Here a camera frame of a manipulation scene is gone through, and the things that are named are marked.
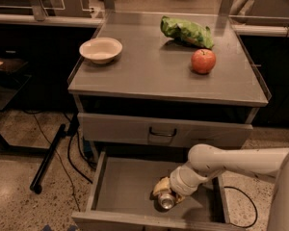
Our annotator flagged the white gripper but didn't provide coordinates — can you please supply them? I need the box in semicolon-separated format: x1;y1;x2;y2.
152;162;224;204

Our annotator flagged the grey drawer cabinet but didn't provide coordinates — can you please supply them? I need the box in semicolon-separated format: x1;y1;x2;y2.
66;11;273;152

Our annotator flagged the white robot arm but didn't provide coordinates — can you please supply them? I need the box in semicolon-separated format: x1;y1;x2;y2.
153;144;289;231

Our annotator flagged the black metal stand leg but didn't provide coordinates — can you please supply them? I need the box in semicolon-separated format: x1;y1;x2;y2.
30;124;66;194

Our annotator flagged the red apple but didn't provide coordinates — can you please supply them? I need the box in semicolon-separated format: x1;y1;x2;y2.
191;49;216;74

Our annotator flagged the green chip bag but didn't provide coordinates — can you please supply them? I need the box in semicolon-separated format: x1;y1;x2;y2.
160;16;214;49

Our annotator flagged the top drawer with black handle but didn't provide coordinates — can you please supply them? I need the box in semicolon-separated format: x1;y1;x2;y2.
78;113;252;149

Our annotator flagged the white bowl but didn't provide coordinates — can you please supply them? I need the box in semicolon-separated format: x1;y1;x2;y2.
79;38;122;64

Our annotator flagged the dark side table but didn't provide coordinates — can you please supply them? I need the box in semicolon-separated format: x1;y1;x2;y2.
0;54;31;111

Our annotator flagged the black floor cable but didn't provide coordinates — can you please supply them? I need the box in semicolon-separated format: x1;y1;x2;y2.
223;186;259;229

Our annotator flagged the open middle drawer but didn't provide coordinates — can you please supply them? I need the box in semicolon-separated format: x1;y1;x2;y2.
72;149;242;231

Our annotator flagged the red coke can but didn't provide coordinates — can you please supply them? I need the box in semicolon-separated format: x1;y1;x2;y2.
158;192;175;210

